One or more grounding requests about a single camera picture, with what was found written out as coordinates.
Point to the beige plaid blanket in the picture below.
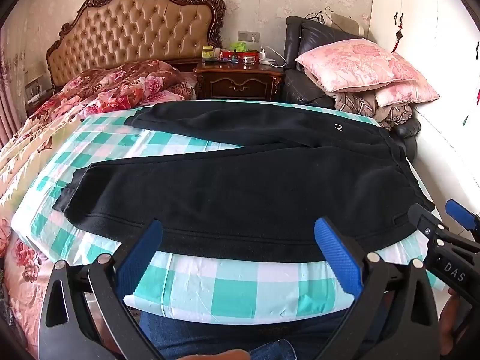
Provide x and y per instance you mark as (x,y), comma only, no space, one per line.
(356,103)

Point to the red box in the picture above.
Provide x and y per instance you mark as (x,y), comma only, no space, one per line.
(232,54)

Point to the person's blue jeans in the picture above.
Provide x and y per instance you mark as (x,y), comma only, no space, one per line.
(225,333)

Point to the green white checked sheet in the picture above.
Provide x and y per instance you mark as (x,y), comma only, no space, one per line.
(225,281)

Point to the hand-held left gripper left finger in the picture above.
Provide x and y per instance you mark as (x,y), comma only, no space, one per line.
(138,255)

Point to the wall outlet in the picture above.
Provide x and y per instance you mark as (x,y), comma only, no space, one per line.
(249,36)

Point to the black pants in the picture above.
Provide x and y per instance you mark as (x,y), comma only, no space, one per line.
(243,195)

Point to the small pink floral pillow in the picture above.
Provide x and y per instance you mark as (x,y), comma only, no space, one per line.
(408,93)

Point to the tufted leather headboard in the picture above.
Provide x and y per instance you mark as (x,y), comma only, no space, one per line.
(131,33)

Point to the dark wooden nightstand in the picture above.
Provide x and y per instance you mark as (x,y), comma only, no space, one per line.
(240,82)

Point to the floral quilt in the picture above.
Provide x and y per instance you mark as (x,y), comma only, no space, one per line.
(56,120)

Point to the white wardrobe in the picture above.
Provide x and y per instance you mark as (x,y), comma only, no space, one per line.
(431,45)

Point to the red hanging ornament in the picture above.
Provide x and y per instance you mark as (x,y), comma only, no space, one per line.
(398,37)

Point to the person's right hand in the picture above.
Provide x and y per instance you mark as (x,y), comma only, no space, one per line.
(453,318)

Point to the green cloth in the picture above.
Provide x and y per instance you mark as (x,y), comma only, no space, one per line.
(239,46)

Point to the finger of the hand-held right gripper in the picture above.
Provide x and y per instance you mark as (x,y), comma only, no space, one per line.
(461,213)
(427,225)

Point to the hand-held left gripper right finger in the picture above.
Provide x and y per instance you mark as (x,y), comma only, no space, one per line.
(337,255)

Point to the black leather armchair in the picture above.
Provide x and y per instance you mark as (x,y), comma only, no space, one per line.
(300,82)

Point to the white power strip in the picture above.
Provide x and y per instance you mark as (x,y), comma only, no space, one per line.
(267,58)

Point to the yellow jar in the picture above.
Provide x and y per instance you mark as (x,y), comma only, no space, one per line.
(207,52)

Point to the large pink floral pillow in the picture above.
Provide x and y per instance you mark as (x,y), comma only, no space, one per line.
(356,63)

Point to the pink curtain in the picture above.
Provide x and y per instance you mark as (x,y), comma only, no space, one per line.
(9,105)

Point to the beige cushion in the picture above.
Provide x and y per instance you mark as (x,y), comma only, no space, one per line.
(348,24)

